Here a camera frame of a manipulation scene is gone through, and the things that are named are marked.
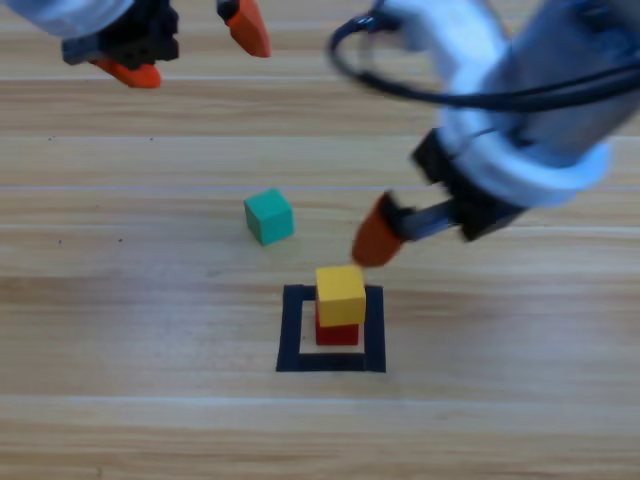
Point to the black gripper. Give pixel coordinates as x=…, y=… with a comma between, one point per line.
x=480, y=210
x=140, y=40

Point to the yellow wooden cube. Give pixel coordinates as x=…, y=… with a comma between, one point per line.
x=340, y=295

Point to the red wooden cube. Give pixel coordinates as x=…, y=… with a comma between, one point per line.
x=337, y=335

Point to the green wooden cube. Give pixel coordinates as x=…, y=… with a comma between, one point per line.
x=270, y=215

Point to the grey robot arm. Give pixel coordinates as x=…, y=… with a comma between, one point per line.
x=575, y=60

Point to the black tape square outline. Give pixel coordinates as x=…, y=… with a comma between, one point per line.
x=290, y=345

